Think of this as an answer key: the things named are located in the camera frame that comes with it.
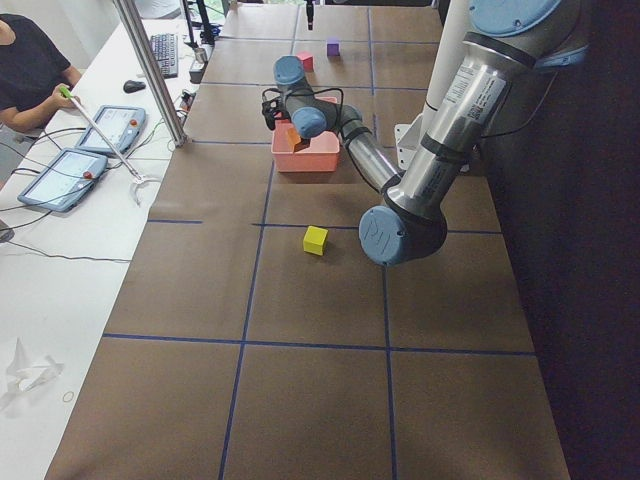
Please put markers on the black keyboard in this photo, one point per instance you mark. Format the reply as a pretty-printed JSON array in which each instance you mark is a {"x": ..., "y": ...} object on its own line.
[{"x": 165, "y": 50}]

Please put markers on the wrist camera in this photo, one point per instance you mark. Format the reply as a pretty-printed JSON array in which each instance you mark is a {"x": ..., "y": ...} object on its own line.
[{"x": 270, "y": 111}]

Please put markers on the red foam block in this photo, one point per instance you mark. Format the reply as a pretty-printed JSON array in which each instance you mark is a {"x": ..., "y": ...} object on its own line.
[{"x": 307, "y": 60}]

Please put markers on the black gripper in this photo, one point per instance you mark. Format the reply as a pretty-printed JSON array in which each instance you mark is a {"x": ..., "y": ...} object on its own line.
[{"x": 283, "y": 116}]

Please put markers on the small metal cup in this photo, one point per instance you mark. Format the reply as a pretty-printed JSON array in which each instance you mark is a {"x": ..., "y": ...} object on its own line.
[{"x": 200, "y": 55}]

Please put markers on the crumpled white paper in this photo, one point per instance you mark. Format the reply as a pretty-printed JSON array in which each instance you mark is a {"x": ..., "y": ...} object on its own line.
[{"x": 21, "y": 375}]

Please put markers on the seated person black shirt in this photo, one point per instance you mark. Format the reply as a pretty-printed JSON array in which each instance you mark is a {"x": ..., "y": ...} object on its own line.
[{"x": 33, "y": 72}]

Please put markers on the far teach pendant tablet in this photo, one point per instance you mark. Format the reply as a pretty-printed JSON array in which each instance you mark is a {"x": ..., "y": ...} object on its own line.
[{"x": 121, "y": 124}]

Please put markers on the teach pendant tablet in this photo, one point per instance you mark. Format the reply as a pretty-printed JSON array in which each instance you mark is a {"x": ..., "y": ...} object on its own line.
[
  {"x": 65, "y": 181},
  {"x": 121, "y": 124}
]

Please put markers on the near teach pendant tablet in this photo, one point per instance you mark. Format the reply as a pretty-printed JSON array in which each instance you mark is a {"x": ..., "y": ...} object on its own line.
[{"x": 65, "y": 181}]

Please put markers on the aluminium frame post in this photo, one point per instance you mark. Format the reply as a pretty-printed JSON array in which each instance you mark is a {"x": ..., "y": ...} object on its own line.
[{"x": 135, "y": 29}]

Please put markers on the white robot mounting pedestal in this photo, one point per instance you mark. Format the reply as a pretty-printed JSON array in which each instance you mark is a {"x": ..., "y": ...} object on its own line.
[{"x": 449, "y": 57}]

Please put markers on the orange foam block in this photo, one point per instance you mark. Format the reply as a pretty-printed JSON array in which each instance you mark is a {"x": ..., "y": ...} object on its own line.
[{"x": 295, "y": 141}]

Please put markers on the black computer mouse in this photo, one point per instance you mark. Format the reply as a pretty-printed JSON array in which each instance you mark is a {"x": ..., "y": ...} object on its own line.
[{"x": 132, "y": 86}]

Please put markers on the reacher grabber stick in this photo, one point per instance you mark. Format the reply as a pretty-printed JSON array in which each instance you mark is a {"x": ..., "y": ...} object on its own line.
[{"x": 139, "y": 180}]

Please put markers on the yellow foam block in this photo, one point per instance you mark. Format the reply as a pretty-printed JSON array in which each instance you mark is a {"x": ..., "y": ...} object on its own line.
[{"x": 315, "y": 240}]

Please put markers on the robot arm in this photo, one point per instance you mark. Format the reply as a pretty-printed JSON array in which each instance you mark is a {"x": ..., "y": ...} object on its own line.
[{"x": 484, "y": 47}]

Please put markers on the pink plastic bin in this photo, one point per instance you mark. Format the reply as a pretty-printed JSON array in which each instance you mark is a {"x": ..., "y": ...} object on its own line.
[{"x": 310, "y": 157}]

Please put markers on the purple foam block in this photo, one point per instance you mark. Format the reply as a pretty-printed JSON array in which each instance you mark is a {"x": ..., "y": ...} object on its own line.
[{"x": 332, "y": 47}]

